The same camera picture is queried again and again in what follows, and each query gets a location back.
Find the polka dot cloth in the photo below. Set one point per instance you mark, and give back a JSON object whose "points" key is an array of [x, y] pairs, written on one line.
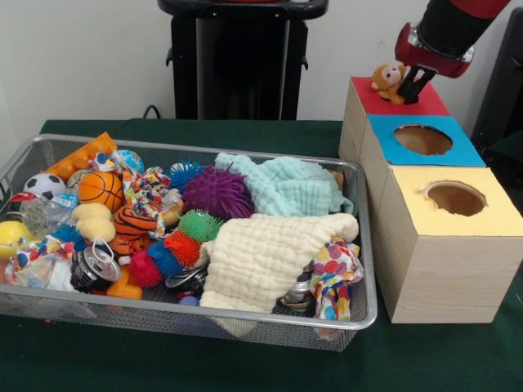
{"points": [[333, 269]]}

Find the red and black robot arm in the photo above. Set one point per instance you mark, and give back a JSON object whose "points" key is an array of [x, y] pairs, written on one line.
{"points": [[453, 24]]}

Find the purple spiky ball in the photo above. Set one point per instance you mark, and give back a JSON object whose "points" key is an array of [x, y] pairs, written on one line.
{"points": [[218, 194]]}

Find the mint green cloth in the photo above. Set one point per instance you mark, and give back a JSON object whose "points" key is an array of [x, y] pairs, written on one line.
{"points": [[286, 188]]}

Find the black and white soccer ball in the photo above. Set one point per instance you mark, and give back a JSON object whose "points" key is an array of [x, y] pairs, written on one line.
{"points": [[45, 185]]}

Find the cream waffle cloth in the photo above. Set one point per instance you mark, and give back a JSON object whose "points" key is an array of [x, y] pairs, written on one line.
{"points": [[253, 257]]}

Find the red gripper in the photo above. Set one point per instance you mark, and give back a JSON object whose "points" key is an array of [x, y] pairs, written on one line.
{"points": [[433, 61]]}

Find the green spiky ball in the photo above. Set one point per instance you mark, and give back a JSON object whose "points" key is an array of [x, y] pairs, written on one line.
{"points": [[200, 224]]}

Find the orange plastic block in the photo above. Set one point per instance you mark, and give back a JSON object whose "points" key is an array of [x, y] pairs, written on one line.
{"points": [[81, 153]]}

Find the brown monkey plush toy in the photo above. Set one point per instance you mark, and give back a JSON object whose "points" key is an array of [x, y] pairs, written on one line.
{"points": [[386, 79]]}

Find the dark green table cloth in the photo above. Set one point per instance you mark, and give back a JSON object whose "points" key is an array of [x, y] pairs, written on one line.
{"points": [[245, 367]]}

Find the silver mesh bin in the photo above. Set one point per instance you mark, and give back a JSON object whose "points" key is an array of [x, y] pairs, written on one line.
{"points": [[122, 316]]}

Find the orange tiger plush toy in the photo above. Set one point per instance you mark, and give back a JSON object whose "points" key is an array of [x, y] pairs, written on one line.
{"points": [[130, 226]]}

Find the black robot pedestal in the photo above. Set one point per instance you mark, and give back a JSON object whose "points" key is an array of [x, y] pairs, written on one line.
{"points": [[245, 61]]}

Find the orange toy basketball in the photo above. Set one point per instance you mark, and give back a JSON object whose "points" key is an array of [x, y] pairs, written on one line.
{"points": [[100, 192]]}

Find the yellow ball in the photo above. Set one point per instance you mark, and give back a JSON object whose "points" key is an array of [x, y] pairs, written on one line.
{"points": [[14, 237]]}

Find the black frame stand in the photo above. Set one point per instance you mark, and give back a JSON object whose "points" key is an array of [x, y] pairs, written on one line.
{"points": [[502, 81]]}

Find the wooden box with three holes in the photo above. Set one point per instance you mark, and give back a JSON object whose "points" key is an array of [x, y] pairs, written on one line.
{"points": [[449, 277]]}

